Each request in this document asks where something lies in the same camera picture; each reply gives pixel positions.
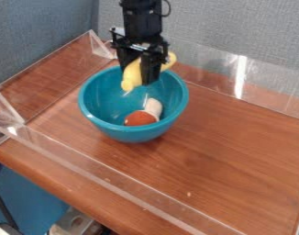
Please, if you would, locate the yellow toy banana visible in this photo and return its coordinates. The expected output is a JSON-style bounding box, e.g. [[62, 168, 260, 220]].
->
[[121, 51, 176, 92]]

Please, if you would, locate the clear acrylic barrier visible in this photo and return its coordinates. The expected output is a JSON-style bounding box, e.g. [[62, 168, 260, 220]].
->
[[0, 32, 299, 235]]

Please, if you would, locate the blue plastic bowl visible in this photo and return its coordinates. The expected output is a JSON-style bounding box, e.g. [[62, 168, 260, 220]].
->
[[77, 66, 188, 143]]

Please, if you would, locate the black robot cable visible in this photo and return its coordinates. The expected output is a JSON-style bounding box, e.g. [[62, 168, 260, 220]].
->
[[160, 0, 172, 17]]

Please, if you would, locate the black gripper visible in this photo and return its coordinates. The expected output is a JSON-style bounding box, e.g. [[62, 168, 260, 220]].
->
[[110, 0, 169, 85]]

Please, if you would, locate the red and white toy mushroom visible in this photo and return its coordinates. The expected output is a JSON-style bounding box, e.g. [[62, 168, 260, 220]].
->
[[124, 98, 162, 126]]

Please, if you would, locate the grey metal bracket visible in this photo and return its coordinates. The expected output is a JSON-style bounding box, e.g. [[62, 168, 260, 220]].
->
[[48, 208, 101, 235]]

